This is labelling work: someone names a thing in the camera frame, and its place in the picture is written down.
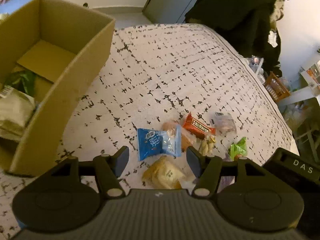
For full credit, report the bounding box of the blue snack packet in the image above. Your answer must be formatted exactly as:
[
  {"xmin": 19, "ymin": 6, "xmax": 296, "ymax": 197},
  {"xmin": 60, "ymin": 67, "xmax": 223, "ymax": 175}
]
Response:
[{"xmin": 137, "ymin": 123, "xmax": 182, "ymax": 161}]

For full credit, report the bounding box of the peanut snack packet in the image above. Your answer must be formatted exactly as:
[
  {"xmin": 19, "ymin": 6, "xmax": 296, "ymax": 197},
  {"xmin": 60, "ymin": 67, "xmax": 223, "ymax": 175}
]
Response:
[{"xmin": 199, "ymin": 134, "xmax": 216, "ymax": 156}]

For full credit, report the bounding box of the green snack packet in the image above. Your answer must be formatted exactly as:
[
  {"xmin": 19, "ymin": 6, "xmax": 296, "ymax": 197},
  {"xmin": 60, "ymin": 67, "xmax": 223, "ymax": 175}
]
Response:
[{"xmin": 228, "ymin": 137, "xmax": 247, "ymax": 161}]

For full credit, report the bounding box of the yellow bread packet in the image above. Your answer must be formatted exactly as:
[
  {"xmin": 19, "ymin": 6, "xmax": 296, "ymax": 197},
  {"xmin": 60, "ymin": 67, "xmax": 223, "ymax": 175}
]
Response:
[{"xmin": 142, "ymin": 156, "xmax": 185, "ymax": 190}]

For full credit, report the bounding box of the red snack bar wrapper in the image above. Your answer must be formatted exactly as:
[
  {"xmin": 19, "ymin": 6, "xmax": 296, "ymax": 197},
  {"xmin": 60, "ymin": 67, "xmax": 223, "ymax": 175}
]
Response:
[{"xmin": 182, "ymin": 113, "xmax": 216, "ymax": 139}]

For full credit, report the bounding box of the clear packet of sweets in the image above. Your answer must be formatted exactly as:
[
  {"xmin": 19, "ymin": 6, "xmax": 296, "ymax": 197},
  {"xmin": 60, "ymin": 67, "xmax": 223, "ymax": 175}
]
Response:
[{"xmin": 214, "ymin": 112, "xmax": 236, "ymax": 135}]

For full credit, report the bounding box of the patterned white bed cover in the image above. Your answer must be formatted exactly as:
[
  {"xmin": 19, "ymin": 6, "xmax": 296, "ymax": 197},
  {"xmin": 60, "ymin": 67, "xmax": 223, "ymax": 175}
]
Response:
[{"xmin": 0, "ymin": 23, "xmax": 300, "ymax": 239}]

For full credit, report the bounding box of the orange wooden crate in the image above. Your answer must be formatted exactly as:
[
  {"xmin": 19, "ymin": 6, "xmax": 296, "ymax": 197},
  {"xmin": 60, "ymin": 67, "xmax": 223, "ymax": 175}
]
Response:
[{"xmin": 264, "ymin": 72, "xmax": 290, "ymax": 103}]

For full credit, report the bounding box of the clear plastic snack bag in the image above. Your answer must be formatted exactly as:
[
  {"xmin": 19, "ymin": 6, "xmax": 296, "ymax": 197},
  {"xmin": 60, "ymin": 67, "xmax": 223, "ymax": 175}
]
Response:
[{"xmin": 0, "ymin": 85, "xmax": 36, "ymax": 142}]

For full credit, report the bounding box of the green snack bag in box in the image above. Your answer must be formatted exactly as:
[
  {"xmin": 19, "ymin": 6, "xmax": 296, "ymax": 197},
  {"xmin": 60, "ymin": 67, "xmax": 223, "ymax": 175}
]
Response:
[{"xmin": 4, "ymin": 70, "xmax": 36, "ymax": 97}]

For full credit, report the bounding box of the brown cardboard box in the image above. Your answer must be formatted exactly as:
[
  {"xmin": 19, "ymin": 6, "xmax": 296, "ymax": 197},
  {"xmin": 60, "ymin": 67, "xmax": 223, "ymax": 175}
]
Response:
[{"xmin": 1, "ymin": 0, "xmax": 115, "ymax": 177}]

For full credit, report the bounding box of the black coat on chair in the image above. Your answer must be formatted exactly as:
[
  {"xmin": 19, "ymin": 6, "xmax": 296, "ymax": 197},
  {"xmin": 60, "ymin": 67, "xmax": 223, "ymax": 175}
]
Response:
[{"xmin": 185, "ymin": 0, "xmax": 280, "ymax": 72}]

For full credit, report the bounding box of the grey door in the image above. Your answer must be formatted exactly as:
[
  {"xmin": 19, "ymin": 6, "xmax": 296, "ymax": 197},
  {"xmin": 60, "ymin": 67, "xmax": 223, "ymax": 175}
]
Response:
[{"xmin": 141, "ymin": 0, "xmax": 211, "ymax": 25}]

